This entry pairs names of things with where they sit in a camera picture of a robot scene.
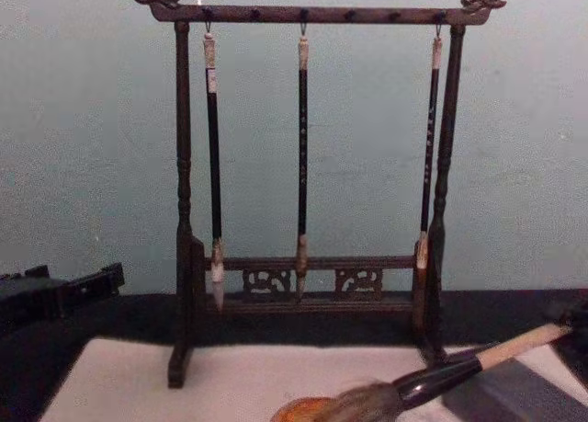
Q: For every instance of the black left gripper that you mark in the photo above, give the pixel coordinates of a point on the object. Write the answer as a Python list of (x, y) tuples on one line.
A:
[(27, 298)]

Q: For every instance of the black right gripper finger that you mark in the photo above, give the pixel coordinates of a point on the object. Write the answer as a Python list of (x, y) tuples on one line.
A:
[(579, 323)]

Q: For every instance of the black table cloth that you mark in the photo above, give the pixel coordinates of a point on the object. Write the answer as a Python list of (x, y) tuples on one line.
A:
[(92, 321)]

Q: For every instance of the dark grey ink stone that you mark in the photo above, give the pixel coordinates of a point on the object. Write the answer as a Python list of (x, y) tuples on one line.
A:
[(514, 394)]

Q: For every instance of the dark carved wooden brush rack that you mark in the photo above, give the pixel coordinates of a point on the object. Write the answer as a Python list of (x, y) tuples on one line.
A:
[(184, 164)]

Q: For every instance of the black brush with white label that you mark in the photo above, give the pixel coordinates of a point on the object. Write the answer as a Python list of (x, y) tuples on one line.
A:
[(214, 164)]

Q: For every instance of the white felt mat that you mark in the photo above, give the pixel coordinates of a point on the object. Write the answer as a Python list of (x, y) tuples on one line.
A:
[(239, 385)]

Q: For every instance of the thin black brush, white characters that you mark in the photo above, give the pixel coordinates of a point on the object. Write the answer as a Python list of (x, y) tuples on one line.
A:
[(430, 141)]

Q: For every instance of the black brush with brown tip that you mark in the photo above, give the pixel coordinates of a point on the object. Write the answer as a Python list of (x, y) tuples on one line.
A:
[(302, 164)]

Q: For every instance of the amber round dish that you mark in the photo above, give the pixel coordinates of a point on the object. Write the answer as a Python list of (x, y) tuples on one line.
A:
[(305, 410)]

